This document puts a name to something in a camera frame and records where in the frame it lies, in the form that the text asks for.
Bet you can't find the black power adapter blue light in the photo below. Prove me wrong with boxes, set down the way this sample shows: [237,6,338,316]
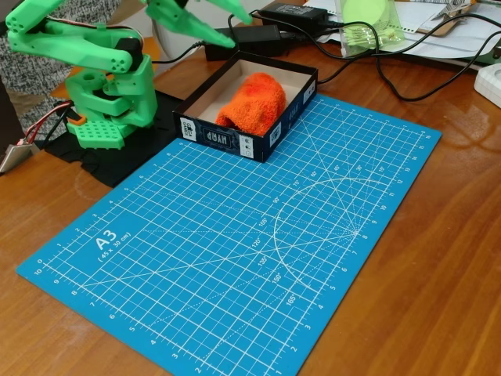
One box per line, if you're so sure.
[204,23,290,62]

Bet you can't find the blue A3 cutting mat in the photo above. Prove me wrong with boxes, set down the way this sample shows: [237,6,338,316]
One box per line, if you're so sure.
[15,93,443,376]

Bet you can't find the black base mat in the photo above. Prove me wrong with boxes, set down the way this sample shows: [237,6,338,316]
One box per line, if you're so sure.
[44,89,185,190]

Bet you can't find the white red black servo wire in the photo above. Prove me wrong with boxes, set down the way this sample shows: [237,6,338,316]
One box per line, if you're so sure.
[45,15,144,42]

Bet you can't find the metal binder clip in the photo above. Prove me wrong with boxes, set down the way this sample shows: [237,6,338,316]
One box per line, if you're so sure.
[433,2,471,23]

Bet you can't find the grey speckled fabric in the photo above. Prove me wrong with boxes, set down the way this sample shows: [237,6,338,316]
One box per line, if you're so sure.
[0,0,118,136]

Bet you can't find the black cable behind box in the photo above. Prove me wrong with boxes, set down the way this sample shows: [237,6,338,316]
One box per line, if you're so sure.
[315,34,501,85]

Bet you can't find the white plastic device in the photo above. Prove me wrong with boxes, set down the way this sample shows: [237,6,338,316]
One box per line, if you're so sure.
[473,62,501,114]

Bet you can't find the dark blue cardboard box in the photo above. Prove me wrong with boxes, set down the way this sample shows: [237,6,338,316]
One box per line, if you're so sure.
[173,50,319,164]

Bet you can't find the long black power cable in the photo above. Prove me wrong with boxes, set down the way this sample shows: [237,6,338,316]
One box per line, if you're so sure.
[228,11,501,60]

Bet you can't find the clear green plastic cup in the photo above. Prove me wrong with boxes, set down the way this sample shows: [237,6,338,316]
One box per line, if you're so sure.
[338,0,406,59]

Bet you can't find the brown clipboard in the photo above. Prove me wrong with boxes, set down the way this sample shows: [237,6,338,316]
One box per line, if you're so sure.
[416,0,479,37]

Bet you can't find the white paper sheets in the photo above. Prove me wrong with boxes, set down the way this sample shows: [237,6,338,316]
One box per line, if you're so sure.
[303,0,501,72]

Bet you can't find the red and black wires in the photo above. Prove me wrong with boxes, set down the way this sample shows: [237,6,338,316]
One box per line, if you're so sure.
[22,99,76,146]

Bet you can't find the black power adapter white label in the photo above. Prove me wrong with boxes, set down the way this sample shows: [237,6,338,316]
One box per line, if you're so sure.
[256,0,329,27]

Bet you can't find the black looping cable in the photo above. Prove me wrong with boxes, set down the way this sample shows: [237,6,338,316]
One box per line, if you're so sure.
[374,50,495,102]

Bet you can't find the thin black adapter cable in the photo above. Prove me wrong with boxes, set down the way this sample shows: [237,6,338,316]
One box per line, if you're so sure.
[151,41,207,64]

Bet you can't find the orange fuzzy sock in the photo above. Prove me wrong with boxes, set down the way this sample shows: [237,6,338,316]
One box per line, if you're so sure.
[214,72,287,138]

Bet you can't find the silver controller board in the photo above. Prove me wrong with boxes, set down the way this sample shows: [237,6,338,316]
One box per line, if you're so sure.
[0,143,41,174]

